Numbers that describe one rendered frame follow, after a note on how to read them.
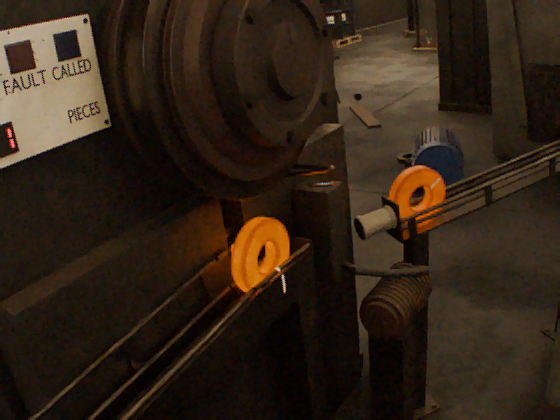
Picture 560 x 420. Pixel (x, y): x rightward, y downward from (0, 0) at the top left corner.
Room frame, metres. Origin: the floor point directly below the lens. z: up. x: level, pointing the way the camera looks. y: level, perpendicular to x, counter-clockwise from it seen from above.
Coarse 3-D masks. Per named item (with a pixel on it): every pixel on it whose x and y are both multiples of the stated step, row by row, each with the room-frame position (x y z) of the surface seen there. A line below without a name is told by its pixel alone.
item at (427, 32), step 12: (420, 0) 9.31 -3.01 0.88; (432, 0) 9.15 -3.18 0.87; (420, 12) 9.32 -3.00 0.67; (432, 12) 9.12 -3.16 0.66; (420, 24) 9.33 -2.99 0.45; (432, 24) 9.09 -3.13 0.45; (420, 36) 9.34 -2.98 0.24; (432, 36) 9.08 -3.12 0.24; (420, 48) 9.27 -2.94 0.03; (432, 48) 9.07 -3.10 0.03
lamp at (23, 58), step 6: (24, 42) 0.72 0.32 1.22; (12, 48) 0.70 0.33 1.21; (18, 48) 0.71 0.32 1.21; (24, 48) 0.72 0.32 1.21; (30, 48) 0.72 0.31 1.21; (12, 54) 0.70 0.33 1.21; (18, 54) 0.71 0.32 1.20; (24, 54) 0.72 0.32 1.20; (30, 54) 0.72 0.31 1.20; (12, 60) 0.70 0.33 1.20; (18, 60) 0.71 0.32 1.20; (24, 60) 0.71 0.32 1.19; (30, 60) 0.72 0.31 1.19; (12, 66) 0.70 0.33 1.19; (18, 66) 0.70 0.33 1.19; (24, 66) 0.71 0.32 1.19; (30, 66) 0.72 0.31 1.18
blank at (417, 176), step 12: (408, 168) 1.19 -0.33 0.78; (420, 168) 1.17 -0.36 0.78; (396, 180) 1.17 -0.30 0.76; (408, 180) 1.15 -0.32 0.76; (420, 180) 1.16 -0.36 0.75; (432, 180) 1.18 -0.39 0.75; (396, 192) 1.15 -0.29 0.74; (408, 192) 1.15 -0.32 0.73; (432, 192) 1.18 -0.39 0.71; (444, 192) 1.19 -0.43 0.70; (408, 204) 1.15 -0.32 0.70; (420, 204) 1.19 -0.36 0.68; (432, 204) 1.18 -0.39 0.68; (420, 216) 1.16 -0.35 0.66
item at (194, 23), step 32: (192, 0) 0.78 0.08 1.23; (224, 0) 0.81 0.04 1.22; (192, 32) 0.76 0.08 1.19; (192, 64) 0.75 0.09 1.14; (192, 96) 0.75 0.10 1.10; (192, 128) 0.75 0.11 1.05; (224, 128) 0.78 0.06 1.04; (224, 160) 0.80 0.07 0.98; (256, 160) 0.83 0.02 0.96; (288, 160) 0.93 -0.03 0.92
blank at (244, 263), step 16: (256, 224) 0.91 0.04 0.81; (272, 224) 0.94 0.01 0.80; (240, 240) 0.89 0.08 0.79; (256, 240) 0.89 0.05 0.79; (272, 240) 0.93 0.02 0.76; (288, 240) 0.97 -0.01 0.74; (240, 256) 0.87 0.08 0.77; (256, 256) 0.89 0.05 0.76; (272, 256) 0.95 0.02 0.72; (288, 256) 0.97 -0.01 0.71; (240, 272) 0.86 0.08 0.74; (256, 272) 0.88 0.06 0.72; (240, 288) 0.88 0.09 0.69
